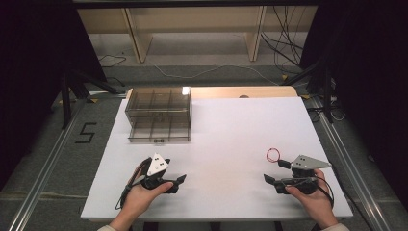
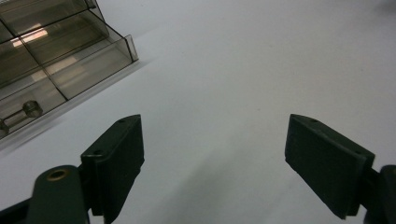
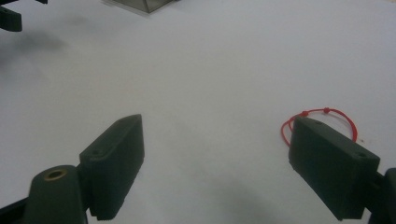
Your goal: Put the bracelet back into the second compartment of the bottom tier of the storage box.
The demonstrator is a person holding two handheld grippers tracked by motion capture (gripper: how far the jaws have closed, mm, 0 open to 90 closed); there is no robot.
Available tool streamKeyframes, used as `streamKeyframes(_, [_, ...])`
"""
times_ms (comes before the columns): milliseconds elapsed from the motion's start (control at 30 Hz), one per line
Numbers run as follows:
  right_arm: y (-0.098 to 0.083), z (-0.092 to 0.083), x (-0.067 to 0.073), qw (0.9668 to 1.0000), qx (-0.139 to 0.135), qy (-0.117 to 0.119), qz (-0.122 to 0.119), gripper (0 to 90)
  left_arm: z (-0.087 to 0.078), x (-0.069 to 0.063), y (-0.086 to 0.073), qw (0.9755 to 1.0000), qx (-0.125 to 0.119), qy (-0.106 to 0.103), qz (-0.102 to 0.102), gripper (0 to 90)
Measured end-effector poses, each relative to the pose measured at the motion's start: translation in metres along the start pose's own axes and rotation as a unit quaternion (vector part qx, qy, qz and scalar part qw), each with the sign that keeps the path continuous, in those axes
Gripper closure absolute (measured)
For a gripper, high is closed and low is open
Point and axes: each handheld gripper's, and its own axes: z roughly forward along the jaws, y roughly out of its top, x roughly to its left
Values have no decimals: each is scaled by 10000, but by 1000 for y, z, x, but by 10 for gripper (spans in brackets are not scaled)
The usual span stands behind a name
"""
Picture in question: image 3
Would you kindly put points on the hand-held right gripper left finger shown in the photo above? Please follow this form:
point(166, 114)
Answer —
point(115, 161)

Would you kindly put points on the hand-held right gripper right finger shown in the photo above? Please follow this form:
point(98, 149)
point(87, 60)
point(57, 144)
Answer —
point(330, 168)

